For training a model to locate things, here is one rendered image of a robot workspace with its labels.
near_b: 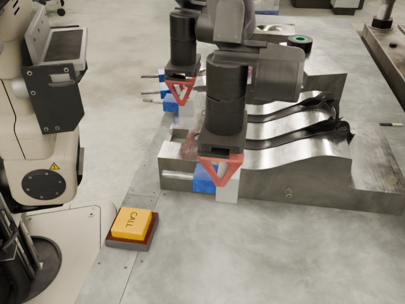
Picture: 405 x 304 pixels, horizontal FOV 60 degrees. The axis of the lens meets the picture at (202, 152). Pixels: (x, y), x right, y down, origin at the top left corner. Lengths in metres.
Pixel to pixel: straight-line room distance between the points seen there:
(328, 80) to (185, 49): 0.47
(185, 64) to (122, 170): 1.41
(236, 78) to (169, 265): 0.35
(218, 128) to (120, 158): 1.74
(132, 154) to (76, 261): 1.03
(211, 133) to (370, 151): 0.46
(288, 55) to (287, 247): 0.36
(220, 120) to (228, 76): 0.07
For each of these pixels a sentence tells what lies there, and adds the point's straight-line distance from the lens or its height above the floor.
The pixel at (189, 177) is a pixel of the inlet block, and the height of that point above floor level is 0.94.
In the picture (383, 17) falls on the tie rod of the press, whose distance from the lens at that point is 1.97.
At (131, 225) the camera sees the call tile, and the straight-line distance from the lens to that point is 0.66.
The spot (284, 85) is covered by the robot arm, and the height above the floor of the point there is 1.13.
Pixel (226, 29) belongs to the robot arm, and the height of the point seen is 1.19.
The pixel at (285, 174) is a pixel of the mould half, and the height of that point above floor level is 0.88.
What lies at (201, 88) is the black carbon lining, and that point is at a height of 0.85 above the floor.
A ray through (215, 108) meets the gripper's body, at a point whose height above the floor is 1.09.
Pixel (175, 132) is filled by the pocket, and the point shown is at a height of 0.88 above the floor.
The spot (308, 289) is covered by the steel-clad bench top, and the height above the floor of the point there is 0.80.
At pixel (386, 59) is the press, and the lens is 1.66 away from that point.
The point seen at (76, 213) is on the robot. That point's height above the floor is 0.28.
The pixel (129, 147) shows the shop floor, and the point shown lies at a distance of 2.29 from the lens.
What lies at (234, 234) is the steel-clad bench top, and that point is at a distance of 0.69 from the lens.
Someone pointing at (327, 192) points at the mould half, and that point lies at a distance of 0.74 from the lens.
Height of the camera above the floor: 1.33
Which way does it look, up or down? 37 degrees down
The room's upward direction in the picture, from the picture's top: straight up
